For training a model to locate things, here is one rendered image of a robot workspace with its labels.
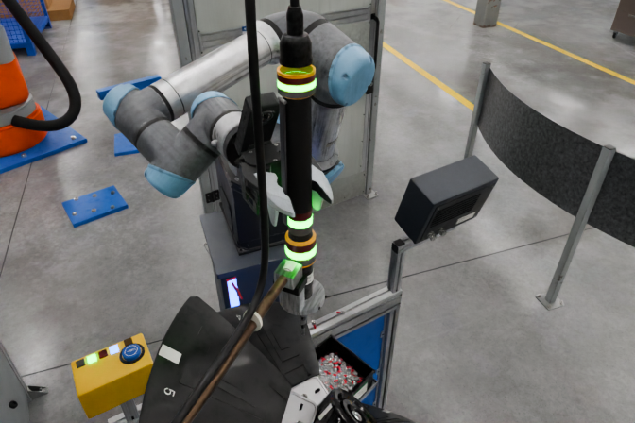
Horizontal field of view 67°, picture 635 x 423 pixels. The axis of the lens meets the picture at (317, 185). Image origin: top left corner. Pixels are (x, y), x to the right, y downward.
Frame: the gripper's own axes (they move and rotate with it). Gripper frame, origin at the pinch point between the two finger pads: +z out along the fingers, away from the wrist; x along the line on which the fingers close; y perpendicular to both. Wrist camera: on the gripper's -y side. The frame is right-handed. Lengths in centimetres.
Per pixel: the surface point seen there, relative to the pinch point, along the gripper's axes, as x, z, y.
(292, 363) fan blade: -1.7, -10.2, 46.9
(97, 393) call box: 34, -34, 60
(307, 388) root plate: -1.7, -4.3, 47.6
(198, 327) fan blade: 14.5, -9.4, 25.2
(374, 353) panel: -48, -38, 109
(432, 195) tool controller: -59, -34, 43
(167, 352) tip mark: 20.1, -6.0, 23.6
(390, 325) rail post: -52, -37, 95
